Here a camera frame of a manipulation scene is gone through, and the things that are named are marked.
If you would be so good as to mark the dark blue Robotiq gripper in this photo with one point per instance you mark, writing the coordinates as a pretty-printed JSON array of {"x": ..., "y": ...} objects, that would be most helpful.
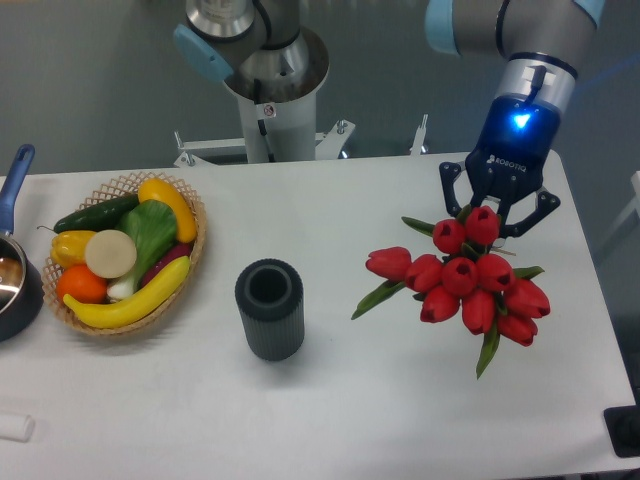
[{"x": 507, "y": 163}]

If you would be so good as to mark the red tulip bouquet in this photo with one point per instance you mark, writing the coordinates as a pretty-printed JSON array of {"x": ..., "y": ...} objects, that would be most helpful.
[{"x": 467, "y": 277}]

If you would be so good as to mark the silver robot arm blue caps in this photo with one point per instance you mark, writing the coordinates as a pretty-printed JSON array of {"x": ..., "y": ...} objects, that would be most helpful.
[{"x": 544, "y": 44}]

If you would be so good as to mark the dark grey ribbed vase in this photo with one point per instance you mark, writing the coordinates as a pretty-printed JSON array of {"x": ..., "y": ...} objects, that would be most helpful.
[{"x": 269, "y": 295}]

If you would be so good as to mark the black device at table edge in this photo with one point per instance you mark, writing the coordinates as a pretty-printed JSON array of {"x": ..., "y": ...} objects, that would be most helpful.
[{"x": 623, "y": 428}]

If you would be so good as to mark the purple eggplant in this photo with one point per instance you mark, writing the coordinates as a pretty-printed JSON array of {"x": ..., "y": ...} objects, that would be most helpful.
[{"x": 178, "y": 250}]

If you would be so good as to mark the yellow squash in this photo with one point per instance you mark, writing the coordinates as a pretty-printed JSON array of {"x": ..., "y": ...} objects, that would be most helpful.
[{"x": 164, "y": 192}]

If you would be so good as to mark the green bok choy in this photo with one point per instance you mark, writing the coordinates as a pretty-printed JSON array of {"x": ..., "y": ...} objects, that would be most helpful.
[{"x": 152, "y": 226}]

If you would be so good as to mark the woven wicker basket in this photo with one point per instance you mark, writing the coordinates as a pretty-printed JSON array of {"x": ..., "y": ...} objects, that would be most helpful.
[{"x": 118, "y": 187}]

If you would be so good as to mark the beige round disc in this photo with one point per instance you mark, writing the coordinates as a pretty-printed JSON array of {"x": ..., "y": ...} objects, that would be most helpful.
[{"x": 110, "y": 254}]

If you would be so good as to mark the green cucumber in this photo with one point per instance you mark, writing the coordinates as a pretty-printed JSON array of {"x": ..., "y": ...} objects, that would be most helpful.
[{"x": 98, "y": 217}]

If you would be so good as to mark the yellow banana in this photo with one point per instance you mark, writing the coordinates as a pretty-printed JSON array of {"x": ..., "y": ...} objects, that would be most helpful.
[{"x": 139, "y": 305}]

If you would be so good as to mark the orange fruit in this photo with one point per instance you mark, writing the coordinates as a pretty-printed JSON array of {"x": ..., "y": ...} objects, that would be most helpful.
[{"x": 82, "y": 284}]

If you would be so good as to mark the yellow bell pepper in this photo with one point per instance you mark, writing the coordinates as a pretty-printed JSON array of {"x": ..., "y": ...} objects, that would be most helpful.
[{"x": 68, "y": 248}]

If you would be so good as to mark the white cylinder object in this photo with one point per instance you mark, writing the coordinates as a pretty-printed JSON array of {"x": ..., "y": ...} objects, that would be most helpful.
[{"x": 16, "y": 427}]

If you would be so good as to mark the white frame at right edge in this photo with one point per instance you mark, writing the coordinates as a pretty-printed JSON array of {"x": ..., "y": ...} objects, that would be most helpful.
[{"x": 624, "y": 223}]

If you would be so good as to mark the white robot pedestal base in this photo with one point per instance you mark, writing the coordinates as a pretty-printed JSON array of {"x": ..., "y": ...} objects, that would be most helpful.
[{"x": 273, "y": 66}]

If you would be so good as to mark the dark saucepan blue handle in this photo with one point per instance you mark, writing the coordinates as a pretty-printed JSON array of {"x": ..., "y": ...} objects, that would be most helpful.
[{"x": 21, "y": 286}]

